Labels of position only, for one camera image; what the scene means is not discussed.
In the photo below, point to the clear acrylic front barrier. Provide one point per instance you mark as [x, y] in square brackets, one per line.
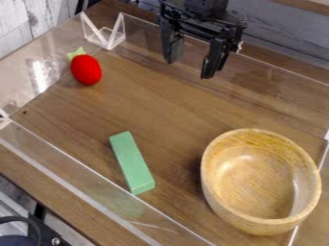
[104, 212]

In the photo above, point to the wooden bowl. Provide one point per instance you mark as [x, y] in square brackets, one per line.
[260, 181]

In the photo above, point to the clear acrylic barrier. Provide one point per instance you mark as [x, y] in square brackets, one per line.
[277, 93]
[38, 64]
[104, 212]

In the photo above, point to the clear acrylic back barrier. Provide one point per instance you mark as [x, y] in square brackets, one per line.
[277, 93]

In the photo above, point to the clear acrylic left barrier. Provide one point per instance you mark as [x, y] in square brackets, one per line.
[38, 64]

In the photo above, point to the red plush strawberry toy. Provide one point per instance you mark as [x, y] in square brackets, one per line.
[84, 67]

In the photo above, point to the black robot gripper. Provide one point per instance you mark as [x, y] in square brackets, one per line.
[202, 19]

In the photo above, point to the green rectangular block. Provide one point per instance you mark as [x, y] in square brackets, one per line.
[132, 164]

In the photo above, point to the clear acrylic corner bracket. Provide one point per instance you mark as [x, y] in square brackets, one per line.
[106, 37]

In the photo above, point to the black metal table bracket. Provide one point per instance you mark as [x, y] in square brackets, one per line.
[51, 238]

